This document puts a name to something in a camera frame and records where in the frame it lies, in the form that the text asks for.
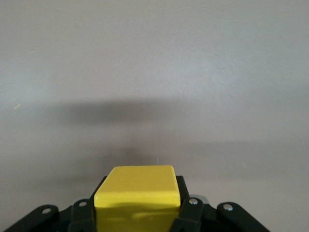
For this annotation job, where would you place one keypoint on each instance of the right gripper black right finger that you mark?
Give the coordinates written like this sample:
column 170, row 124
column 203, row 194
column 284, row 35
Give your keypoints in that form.
column 193, row 215

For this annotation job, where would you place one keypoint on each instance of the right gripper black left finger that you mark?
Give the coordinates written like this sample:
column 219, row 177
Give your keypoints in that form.
column 79, row 217

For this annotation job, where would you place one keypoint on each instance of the yellow block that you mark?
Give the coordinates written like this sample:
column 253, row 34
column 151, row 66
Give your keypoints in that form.
column 137, row 188

